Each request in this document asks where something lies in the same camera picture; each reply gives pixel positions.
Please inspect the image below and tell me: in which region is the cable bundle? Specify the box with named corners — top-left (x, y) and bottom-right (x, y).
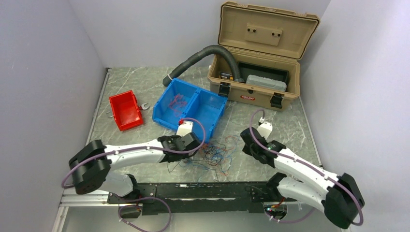
top-left (168, 134), bottom-right (244, 182)

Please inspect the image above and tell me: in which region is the orange cable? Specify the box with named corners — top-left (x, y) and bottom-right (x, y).
top-left (168, 93), bottom-right (190, 117)

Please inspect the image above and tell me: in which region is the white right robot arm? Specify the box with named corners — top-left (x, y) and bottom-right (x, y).
top-left (240, 127), bottom-right (365, 229)

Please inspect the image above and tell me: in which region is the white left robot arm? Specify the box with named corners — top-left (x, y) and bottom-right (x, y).
top-left (61, 132), bottom-right (204, 203)

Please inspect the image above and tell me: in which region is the blue two-compartment plastic bin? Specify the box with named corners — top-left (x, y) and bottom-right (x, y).
top-left (152, 78), bottom-right (228, 143)

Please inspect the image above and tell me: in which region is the red plastic bin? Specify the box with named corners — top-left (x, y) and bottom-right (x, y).
top-left (109, 90), bottom-right (144, 131)

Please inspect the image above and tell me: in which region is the grey plastic organizer case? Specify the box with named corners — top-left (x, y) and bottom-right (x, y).
top-left (246, 75), bottom-right (287, 91)

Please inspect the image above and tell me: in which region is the black tray in toolbox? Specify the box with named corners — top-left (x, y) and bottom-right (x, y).
top-left (238, 62), bottom-right (290, 84)

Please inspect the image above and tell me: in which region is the tan plastic toolbox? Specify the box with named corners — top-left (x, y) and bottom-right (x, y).
top-left (207, 1), bottom-right (320, 111)

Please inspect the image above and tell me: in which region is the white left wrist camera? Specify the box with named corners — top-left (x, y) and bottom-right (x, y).
top-left (176, 119), bottom-right (193, 137)

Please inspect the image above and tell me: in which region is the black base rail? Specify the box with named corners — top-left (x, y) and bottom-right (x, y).
top-left (107, 181), bottom-right (289, 216)

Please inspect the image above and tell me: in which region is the grey corrugated hose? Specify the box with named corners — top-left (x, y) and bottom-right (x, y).
top-left (162, 44), bottom-right (241, 87)

